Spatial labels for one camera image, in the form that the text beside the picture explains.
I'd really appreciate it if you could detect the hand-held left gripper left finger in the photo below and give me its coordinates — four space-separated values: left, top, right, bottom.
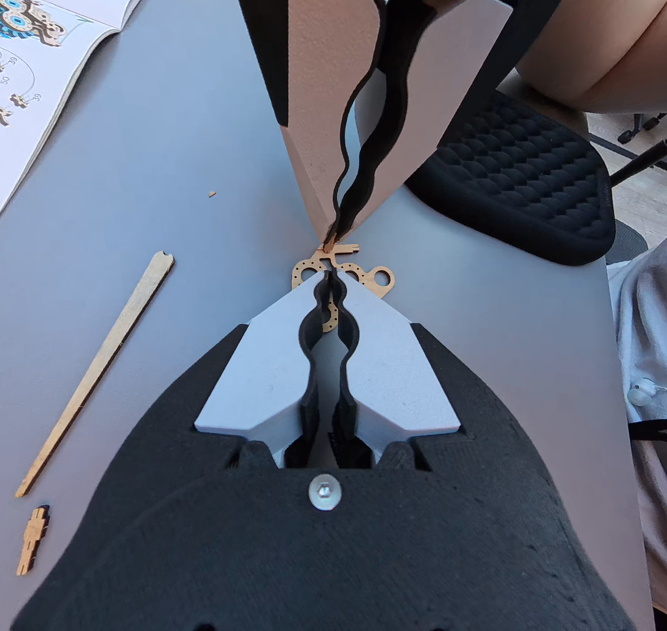
194 271 334 469

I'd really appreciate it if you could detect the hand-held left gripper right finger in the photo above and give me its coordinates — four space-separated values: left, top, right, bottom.
333 269 462 467

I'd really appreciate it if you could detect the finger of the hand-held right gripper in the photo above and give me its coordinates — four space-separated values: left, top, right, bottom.
336 0 515 240
279 0 387 241

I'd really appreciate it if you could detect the wooden plate with round holes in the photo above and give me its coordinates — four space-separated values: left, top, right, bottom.
291 243 395 335

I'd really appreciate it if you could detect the person's right forearm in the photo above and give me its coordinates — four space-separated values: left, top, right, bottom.
517 0 667 116

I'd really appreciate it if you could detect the grey desk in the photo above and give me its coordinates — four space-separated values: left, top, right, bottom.
0 0 657 631

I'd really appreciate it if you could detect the black honeycomb seat cushion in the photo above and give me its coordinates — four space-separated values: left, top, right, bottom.
405 92 617 268

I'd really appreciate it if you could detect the thin wooden stick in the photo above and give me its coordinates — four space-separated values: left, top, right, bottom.
16 251 176 499

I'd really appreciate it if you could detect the black chair caster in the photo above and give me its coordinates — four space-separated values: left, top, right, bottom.
617 113 660 145

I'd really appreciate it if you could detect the wooden model instruction booklet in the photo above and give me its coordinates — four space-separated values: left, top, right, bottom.
0 0 165 215

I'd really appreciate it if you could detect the black chair base leg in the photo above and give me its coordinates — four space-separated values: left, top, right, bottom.
609 139 667 187

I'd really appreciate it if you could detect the small white round object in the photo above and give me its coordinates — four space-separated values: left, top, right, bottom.
627 378 658 408

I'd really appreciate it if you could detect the person's white t-shirt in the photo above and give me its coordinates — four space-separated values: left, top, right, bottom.
606 239 667 426

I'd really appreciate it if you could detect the small notched wooden piece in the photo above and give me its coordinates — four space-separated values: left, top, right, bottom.
16 506 52 578

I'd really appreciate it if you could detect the black strap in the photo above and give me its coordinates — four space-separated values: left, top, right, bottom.
628 420 667 442

